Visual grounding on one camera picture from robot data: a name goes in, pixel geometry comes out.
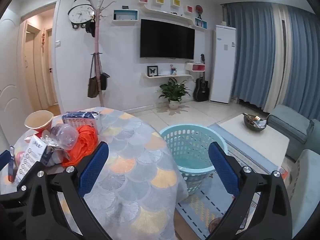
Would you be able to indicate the small flower ornament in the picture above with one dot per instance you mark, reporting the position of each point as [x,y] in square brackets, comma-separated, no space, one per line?
[173,70]

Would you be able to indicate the black shoulder bag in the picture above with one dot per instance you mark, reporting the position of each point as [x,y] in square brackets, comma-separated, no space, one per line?
[103,80]

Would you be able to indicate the potted green plant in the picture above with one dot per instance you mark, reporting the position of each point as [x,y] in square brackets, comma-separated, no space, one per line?
[173,90]

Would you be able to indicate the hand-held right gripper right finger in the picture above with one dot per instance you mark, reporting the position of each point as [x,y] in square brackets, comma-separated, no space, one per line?
[222,170]

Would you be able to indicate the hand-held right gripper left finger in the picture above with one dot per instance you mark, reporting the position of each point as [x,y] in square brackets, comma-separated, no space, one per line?
[95,165]

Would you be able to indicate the red hanging ornament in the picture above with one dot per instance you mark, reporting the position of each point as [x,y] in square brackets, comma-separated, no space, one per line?
[43,40]

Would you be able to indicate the low white wall shelf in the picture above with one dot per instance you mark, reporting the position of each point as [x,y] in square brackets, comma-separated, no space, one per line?
[166,76]

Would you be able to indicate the silver blister pack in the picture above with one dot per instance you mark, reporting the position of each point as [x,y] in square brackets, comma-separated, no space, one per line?
[50,140]

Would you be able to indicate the white panel door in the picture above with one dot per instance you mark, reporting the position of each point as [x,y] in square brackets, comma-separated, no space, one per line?
[10,80]

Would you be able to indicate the beige curtain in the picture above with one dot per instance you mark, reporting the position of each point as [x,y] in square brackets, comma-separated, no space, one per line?
[278,62]

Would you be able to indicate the black acoustic guitar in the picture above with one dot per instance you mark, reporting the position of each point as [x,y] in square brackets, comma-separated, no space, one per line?
[201,90]

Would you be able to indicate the dark bowl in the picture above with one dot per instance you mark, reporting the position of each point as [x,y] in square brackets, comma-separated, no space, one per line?
[255,125]

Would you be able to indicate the curved white wall shelf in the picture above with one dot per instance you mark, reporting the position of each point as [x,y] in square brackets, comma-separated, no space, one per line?
[165,12]

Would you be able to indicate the white coffee table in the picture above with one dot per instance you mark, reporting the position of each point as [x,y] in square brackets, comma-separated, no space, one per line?
[252,140]

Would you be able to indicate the framed butterfly picture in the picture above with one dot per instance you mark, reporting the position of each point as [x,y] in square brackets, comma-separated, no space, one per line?
[151,70]

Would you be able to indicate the clear plastic cup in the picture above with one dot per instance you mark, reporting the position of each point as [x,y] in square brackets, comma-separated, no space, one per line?
[66,136]

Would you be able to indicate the yellow cube shelf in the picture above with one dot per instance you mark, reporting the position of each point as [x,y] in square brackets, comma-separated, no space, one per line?
[176,2]
[159,0]

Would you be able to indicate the black wall television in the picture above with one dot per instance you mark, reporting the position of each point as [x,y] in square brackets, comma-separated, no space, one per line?
[167,38]

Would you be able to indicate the grey upholstered chair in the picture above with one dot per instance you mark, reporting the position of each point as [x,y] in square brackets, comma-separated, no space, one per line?
[306,185]

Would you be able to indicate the black cap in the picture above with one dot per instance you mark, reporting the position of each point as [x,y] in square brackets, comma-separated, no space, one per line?
[90,27]

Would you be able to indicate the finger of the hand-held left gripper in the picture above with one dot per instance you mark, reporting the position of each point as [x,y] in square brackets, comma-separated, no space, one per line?
[3,159]

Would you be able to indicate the white red wall drawer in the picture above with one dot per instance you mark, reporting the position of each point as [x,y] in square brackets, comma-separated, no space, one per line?
[195,67]

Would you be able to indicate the small desk fan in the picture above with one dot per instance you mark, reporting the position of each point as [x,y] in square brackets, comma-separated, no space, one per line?
[198,8]

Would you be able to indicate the white blister pack box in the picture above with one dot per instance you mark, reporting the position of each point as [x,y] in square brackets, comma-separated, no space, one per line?
[30,155]

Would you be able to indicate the pink coat rack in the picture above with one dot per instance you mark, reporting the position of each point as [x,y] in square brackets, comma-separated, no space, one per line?
[96,50]

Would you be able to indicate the light blue laundry basket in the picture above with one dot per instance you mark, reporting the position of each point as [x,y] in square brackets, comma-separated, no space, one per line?
[192,140]

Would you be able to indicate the blue curtain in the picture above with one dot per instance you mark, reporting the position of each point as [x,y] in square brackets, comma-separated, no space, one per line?
[250,55]
[302,67]

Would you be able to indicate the red cream paper bowl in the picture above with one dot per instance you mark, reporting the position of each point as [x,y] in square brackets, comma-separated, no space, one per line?
[38,122]

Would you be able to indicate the blue white milk carton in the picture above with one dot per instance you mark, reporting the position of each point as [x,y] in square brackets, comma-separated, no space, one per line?
[80,120]

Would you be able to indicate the orange plastic bag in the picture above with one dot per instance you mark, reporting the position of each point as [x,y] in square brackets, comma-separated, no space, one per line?
[82,145]

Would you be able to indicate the fan-pattern tablecloth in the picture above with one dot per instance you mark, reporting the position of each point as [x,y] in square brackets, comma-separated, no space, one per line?
[140,167]

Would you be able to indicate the brown tote bag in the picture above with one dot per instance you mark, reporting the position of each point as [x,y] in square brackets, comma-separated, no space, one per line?
[93,87]

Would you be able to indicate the blue-grey sofa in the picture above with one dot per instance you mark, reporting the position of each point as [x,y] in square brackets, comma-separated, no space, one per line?
[290,127]

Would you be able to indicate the teal box shelf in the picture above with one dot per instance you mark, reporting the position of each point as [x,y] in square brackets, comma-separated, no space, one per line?
[201,23]
[125,15]

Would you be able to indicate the panda wall clock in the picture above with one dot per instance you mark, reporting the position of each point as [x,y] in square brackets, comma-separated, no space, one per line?
[80,13]

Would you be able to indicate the white refrigerator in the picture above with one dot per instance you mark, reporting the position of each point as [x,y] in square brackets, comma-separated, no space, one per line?
[223,62]

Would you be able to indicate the white hallway door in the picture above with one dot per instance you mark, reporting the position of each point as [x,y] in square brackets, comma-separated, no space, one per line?
[48,62]

